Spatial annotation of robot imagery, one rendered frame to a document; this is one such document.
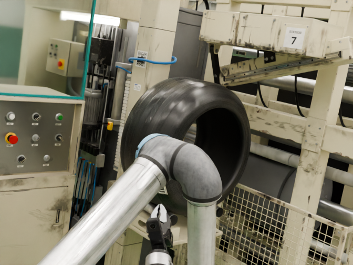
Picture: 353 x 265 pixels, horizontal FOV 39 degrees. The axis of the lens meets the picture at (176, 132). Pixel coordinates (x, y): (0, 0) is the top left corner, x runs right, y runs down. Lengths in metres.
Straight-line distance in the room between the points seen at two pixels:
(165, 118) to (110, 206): 0.65
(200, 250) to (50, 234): 1.18
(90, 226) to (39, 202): 1.15
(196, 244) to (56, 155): 1.15
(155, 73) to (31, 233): 0.95
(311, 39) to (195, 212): 0.91
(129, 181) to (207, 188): 0.22
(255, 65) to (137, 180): 1.12
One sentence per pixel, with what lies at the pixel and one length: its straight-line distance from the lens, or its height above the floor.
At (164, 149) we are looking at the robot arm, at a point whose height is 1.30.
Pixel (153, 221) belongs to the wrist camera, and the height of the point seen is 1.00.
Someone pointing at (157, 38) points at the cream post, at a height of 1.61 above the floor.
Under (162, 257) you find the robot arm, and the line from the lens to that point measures 1.70.
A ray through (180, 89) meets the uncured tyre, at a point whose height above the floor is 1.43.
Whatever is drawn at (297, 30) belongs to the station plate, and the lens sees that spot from 2.05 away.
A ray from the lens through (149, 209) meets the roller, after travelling 2.12.
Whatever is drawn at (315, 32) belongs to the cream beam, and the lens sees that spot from 2.04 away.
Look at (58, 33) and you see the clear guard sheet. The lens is 2.32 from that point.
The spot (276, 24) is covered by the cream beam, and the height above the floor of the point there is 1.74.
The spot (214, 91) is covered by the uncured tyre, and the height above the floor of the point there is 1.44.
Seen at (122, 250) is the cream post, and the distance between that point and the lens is 2.45.
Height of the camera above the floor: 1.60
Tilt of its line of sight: 10 degrees down
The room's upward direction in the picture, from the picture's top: 9 degrees clockwise
